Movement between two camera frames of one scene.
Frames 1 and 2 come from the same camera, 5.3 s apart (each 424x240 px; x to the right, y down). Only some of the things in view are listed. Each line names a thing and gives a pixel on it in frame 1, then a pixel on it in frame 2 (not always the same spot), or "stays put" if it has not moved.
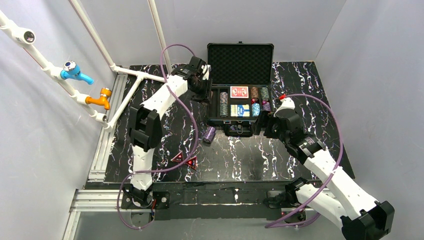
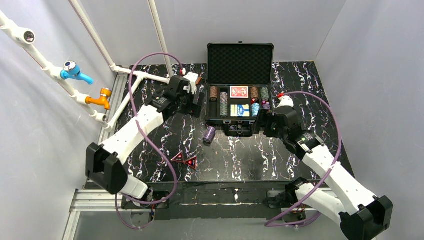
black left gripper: [201, 93] -> [197, 100]
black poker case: [241, 75] stays put
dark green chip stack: [223, 110] stays put
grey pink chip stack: [223, 97] stays put
